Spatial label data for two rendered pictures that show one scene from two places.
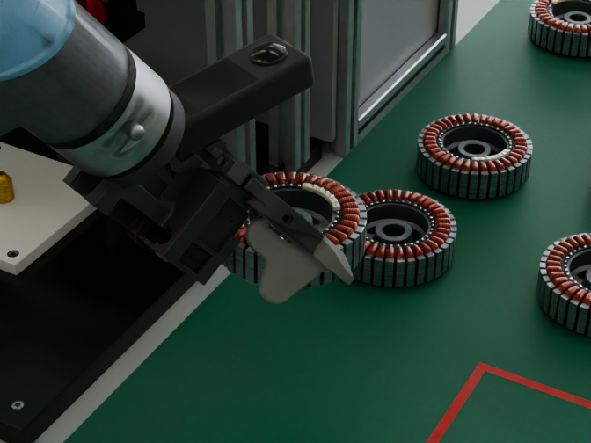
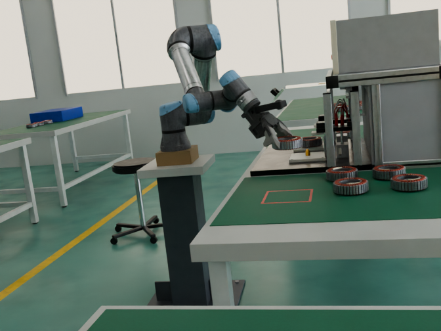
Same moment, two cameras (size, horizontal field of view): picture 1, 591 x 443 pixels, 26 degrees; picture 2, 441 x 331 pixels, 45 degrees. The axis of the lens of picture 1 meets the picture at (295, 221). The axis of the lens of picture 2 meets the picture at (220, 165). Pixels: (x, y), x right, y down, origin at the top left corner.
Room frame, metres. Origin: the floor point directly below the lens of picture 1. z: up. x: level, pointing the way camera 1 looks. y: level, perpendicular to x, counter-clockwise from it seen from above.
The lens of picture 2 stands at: (-0.01, -1.77, 1.21)
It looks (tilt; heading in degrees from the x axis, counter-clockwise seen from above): 11 degrees down; 74
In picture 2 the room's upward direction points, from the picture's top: 6 degrees counter-clockwise
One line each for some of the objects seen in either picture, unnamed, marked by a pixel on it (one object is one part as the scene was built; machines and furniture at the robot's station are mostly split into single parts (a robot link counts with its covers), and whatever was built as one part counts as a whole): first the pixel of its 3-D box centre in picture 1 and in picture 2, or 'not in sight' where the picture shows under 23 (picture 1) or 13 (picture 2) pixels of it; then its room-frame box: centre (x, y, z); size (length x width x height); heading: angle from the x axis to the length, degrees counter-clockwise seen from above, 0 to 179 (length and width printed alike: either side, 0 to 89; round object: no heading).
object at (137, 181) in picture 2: not in sight; (140, 197); (0.48, 2.15, 0.28); 0.54 x 0.49 x 0.56; 151
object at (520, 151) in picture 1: (473, 155); (388, 171); (1.07, -0.18, 0.77); 0.11 x 0.11 x 0.04
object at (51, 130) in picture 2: not in sight; (66, 154); (0.01, 4.46, 0.38); 1.90 x 0.90 x 0.75; 61
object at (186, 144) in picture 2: not in sight; (174, 138); (0.52, 0.79, 0.86); 0.15 x 0.15 x 0.10
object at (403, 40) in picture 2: not in sight; (379, 43); (1.31, 0.20, 1.22); 0.44 x 0.39 x 0.20; 61
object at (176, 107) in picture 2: not in sight; (172, 115); (0.52, 0.79, 0.98); 0.13 x 0.12 x 0.14; 179
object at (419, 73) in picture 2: not in sight; (380, 73); (1.31, 0.22, 1.09); 0.68 x 0.44 x 0.05; 61
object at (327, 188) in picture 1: (290, 228); (287, 142); (0.77, 0.00, 0.90); 0.11 x 0.11 x 0.04
